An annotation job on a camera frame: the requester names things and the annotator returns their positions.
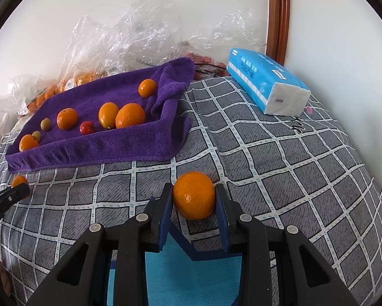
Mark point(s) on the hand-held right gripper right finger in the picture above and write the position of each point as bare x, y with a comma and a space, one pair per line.
224, 223

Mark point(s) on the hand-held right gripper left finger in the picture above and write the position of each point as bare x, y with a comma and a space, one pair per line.
165, 220

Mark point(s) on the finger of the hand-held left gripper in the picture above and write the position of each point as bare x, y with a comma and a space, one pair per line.
6, 199

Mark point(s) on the orange mandarin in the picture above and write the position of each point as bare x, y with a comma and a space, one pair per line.
19, 181
67, 118
28, 142
147, 88
194, 195
130, 115

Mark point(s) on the small yellow-green jujube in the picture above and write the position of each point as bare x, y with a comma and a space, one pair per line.
36, 135
45, 124

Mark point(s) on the purple towel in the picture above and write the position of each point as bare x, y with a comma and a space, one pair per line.
114, 146

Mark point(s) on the small red tomato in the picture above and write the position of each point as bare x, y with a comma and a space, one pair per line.
86, 127

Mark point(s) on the yellow-orange oval citrus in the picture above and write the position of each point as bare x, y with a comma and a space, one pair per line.
108, 114

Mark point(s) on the grey checkered blanket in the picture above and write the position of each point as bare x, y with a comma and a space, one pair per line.
274, 181

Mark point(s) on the clear bag of mandarins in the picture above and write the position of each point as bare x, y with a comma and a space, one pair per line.
19, 86

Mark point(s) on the blue tissue pack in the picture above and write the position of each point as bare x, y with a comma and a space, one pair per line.
258, 73

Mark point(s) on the clear bag of kumquats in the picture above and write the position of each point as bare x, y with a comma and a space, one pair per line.
82, 54

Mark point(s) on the crumpled clear plastic bag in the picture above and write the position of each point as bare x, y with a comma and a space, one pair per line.
146, 28

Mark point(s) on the clear bag of red tomatoes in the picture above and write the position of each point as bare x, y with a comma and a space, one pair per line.
235, 28

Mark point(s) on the brown wooden door frame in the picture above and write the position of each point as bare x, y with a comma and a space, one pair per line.
278, 12

